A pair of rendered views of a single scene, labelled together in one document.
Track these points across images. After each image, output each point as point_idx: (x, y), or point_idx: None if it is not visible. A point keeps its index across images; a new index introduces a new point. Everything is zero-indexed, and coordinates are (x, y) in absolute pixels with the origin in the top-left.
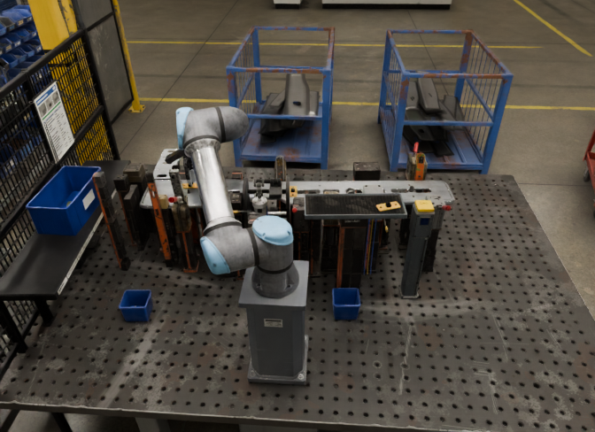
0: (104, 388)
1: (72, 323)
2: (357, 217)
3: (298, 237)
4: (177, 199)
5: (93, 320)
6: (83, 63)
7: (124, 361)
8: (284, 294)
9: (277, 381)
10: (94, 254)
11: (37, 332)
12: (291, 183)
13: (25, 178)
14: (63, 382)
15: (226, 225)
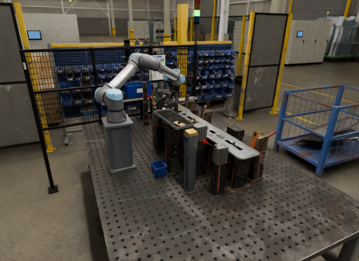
0: (92, 139)
1: None
2: (163, 120)
3: None
4: (151, 98)
5: None
6: (189, 56)
7: (104, 138)
8: (108, 121)
9: (108, 166)
10: (148, 119)
11: None
12: (200, 119)
13: (132, 76)
14: (91, 133)
15: (106, 85)
